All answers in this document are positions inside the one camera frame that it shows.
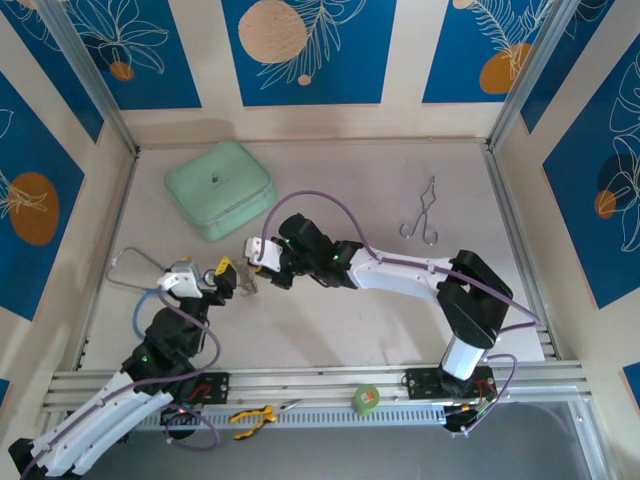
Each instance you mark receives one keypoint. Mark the aluminium frame post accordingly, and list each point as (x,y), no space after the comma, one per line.
(527,75)
(90,75)

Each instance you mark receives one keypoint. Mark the metal keyring holder with rings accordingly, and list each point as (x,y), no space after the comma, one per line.
(247,285)

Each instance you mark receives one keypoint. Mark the mint green zip case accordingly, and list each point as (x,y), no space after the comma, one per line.
(215,180)

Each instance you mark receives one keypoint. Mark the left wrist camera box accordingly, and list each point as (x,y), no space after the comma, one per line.
(182,280)

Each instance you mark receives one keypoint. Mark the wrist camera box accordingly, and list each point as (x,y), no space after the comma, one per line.
(182,280)
(265,252)

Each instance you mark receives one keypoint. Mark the aluminium table side rail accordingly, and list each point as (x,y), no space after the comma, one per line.
(502,200)
(122,200)

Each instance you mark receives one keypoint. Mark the blue stethoscope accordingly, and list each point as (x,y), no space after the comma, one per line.
(209,276)

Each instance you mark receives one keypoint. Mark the yellow black pliers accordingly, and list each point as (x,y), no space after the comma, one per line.
(267,414)

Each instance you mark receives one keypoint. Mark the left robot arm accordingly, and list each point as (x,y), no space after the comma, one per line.
(100,425)

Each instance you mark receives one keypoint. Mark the aluminium mounting rail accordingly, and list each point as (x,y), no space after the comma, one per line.
(310,382)

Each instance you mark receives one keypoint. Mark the green tape roll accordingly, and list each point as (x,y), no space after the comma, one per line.
(365,400)

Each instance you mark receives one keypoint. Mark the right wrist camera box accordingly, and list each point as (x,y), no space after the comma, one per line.
(265,252)

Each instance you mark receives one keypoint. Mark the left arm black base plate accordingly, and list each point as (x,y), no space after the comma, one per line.
(215,387)

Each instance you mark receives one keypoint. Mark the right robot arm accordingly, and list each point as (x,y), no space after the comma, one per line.
(400,275)

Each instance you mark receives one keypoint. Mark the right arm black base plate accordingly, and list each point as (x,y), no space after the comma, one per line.
(420,384)

